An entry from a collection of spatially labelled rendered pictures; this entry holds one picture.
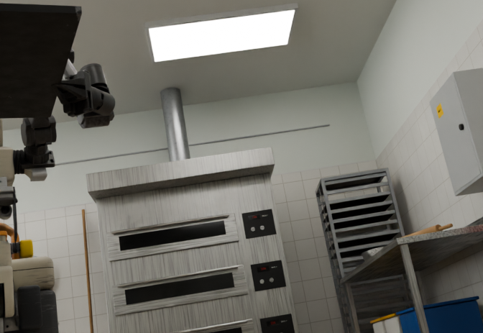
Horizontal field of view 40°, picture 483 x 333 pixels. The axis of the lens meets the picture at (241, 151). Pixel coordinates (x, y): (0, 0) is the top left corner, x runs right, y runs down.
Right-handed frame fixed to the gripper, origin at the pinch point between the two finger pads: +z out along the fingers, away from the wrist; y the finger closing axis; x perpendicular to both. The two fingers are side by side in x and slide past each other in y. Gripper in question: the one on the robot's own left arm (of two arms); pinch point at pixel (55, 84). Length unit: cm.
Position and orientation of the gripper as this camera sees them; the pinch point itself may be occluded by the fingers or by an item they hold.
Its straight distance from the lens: 158.0
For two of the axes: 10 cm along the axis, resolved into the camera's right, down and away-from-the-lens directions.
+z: -4.1, -1.7, -9.0
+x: -9.0, 2.3, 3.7
